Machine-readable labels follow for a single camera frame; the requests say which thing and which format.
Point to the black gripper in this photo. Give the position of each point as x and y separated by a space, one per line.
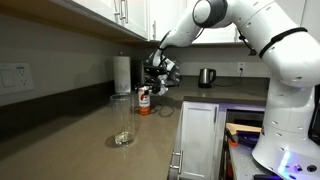
156 81

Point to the orange-capped drink bottle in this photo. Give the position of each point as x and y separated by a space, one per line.
144 103

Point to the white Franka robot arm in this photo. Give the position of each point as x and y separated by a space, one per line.
290 56

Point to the tall clear drinking glass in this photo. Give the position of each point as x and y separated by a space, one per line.
122 120

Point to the silver toaster oven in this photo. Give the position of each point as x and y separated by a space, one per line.
176 81

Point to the white paper towel roll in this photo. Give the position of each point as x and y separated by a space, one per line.
121 73

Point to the metal paper towel holder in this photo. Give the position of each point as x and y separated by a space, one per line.
121 53

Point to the grey lower cabinet run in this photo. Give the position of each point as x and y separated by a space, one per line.
175 133

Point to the steel electric kettle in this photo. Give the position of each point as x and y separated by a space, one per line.
206 78

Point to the white cabinet door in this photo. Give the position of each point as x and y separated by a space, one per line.
198 140

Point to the white upper cabinets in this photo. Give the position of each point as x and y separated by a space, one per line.
136 16

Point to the wooden board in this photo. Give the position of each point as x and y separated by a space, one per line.
243 128

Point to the white perforated robot table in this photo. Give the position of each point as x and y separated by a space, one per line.
243 163

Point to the white wall outlet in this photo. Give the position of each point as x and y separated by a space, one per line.
239 64

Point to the white switch outlet plate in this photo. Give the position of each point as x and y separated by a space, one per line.
15 80

